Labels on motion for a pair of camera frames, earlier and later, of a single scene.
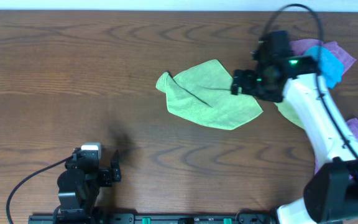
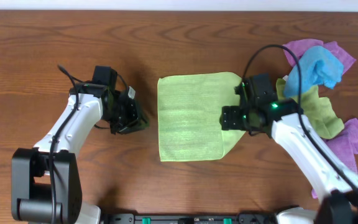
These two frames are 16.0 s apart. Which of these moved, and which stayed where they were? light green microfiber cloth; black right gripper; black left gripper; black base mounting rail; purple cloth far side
Moved: black left gripper; black right gripper; light green microfiber cloth
Stayed: purple cloth far side; black base mounting rail
